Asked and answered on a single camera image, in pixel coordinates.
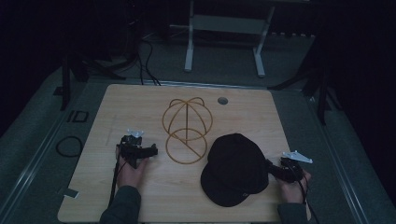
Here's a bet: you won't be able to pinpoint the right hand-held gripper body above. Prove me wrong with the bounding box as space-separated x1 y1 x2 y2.
277 149 314 184

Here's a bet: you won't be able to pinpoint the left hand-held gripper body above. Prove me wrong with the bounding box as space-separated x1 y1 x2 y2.
119 128 149 170

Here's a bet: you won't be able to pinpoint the black cap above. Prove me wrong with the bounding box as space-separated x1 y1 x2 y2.
200 133 271 208

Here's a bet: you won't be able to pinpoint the person's right hand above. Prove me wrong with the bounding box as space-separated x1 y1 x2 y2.
276 169 312 205

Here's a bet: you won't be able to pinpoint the person's left hand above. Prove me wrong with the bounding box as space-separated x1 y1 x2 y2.
115 146 150 189

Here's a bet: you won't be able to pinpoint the black tripod stand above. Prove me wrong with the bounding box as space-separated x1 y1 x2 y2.
51 50 127 112
266 59 344 126

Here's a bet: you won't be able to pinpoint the white metal stand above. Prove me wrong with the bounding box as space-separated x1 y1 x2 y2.
168 0 277 78

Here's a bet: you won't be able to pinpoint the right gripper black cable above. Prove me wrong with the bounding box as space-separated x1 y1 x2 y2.
292 161 321 224

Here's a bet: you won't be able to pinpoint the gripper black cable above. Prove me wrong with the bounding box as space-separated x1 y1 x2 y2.
292 161 321 224
107 143 128 207

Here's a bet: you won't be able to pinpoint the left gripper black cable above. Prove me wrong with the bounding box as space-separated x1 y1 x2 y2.
107 143 128 207

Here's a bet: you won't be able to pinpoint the gold wire hat stand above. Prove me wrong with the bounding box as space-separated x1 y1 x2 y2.
162 96 214 165

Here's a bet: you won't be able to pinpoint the black cable loop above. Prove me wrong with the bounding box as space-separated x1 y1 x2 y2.
55 135 85 159

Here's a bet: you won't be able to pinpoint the black floor cables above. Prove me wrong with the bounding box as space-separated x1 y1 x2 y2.
135 38 163 87

